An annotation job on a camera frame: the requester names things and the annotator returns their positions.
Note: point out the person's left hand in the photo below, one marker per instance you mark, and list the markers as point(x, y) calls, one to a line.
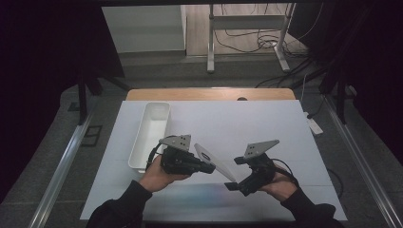
point(158, 177)

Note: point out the white table mat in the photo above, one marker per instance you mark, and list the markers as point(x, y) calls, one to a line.
point(221, 126)

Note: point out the black curtain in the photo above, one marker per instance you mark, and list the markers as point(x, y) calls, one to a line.
point(47, 63)
point(374, 63)

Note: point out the dark round table grommet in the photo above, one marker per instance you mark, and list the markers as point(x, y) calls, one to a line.
point(242, 98)

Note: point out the person's right hand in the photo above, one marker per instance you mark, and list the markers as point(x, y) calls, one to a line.
point(282, 186)

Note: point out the white power strip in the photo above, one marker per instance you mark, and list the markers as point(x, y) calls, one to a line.
point(313, 125)

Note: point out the aluminium rail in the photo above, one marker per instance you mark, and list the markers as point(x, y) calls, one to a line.
point(63, 164)
point(364, 164)

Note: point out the grey metal desk frame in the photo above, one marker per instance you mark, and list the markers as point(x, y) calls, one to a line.
point(247, 22)

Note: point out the wooden table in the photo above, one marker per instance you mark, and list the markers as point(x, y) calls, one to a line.
point(206, 94)

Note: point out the black stand leg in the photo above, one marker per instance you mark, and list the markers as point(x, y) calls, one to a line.
point(341, 101)
point(82, 101)

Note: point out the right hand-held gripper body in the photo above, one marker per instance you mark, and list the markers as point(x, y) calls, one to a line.
point(258, 172)

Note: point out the black floor socket plate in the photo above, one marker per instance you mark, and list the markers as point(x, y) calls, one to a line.
point(92, 135)

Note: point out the white cabinet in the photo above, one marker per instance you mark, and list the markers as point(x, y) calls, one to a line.
point(142, 28)

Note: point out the white plastic storage bin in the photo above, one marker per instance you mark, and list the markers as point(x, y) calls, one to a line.
point(149, 139)

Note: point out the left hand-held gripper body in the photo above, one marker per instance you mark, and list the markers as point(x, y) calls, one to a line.
point(177, 158)

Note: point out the sunset gradient phone case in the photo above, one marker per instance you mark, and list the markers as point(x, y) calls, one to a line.
point(215, 163)

